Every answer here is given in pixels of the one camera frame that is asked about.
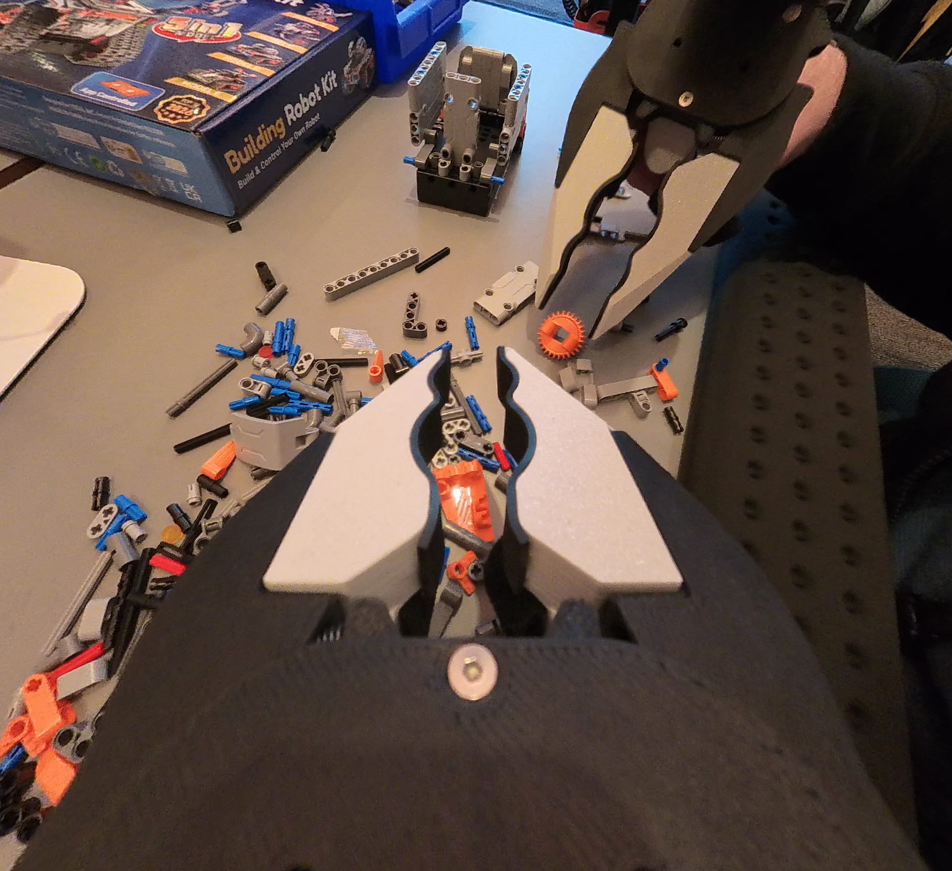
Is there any long grey holed beam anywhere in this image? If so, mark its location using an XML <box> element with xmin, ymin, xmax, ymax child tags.
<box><xmin>323</xmin><ymin>248</ymin><xmax>419</xmax><ymax>302</ymax></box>

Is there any person's right forearm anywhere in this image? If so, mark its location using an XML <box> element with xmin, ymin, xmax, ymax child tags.
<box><xmin>766</xmin><ymin>38</ymin><xmax>952</xmax><ymax>336</ymax></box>

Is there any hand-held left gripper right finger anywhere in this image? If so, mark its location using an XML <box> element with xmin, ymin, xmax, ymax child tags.
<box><xmin>494</xmin><ymin>345</ymin><xmax>685</xmax><ymax>619</ymax></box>

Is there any grey partly built model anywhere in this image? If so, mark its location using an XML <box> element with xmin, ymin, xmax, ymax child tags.
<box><xmin>404</xmin><ymin>41</ymin><xmax>535</xmax><ymax>219</ymax></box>

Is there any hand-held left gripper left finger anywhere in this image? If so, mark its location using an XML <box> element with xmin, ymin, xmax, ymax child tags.
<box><xmin>262</xmin><ymin>347</ymin><xmax>455</xmax><ymax>619</ymax></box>

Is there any blue robot kit box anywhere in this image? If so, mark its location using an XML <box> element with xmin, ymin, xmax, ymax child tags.
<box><xmin>0</xmin><ymin>0</ymin><xmax>376</xmax><ymax>217</ymax></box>

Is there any pile of small building parts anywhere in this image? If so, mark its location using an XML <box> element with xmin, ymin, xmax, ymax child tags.
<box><xmin>0</xmin><ymin>316</ymin><xmax>522</xmax><ymax>846</ymax></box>

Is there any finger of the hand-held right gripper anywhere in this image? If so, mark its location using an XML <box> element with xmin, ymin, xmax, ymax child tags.
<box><xmin>535</xmin><ymin>103</ymin><xmax>637</xmax><ymax>310</ymax></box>
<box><xmin>586</xmin><ymin>151</ymin><xmax>742</xmax><ymax>341</ymax></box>

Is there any person's right hand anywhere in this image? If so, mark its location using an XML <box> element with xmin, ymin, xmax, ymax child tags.
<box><xmin>773</xmin><ymin>47</ymin><xmax>850</xmax><ymax>167</ymax></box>

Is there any orange toothed gear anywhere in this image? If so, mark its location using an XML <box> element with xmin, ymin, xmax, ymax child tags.
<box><xmin>537</xmin><ymin>311</ymin><xmax>589</xmax><ymax>365</ymax></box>

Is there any grey rectangular panel piece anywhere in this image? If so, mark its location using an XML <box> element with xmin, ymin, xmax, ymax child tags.
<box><xmin>473</xmin><ymin>261</ymin><xmax>540</xmax><ymax>325</ymax></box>

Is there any white book stand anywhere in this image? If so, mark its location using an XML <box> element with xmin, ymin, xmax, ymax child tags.
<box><xmin>0</xmin><ymin>255</ymin><xmax>86</xmax><ymax>399</ymax></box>

